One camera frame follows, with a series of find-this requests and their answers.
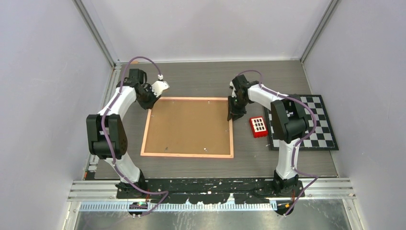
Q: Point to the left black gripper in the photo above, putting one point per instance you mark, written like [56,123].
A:
[150,105]

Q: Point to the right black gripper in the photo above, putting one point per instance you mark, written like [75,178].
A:
[233,112]

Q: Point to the pink picture frame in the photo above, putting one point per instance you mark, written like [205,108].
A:
[190,127]

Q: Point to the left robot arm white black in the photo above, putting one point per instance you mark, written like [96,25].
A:
[105,130]

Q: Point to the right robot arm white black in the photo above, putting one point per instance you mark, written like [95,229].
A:
[289,123]

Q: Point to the red white toy block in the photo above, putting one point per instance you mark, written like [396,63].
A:
[258,127]

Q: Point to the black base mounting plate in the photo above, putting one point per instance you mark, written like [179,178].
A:
[210,190]

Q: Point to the black white checkerboard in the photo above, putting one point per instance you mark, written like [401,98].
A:
[323,137]

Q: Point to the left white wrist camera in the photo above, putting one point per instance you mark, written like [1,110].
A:
[159,86]

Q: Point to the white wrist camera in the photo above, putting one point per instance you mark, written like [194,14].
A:
[159,86]
[233,90]

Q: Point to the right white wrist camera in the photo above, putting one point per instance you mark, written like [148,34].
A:
[233,90]

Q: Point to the aluminium rail frame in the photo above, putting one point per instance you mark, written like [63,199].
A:
[100,195]

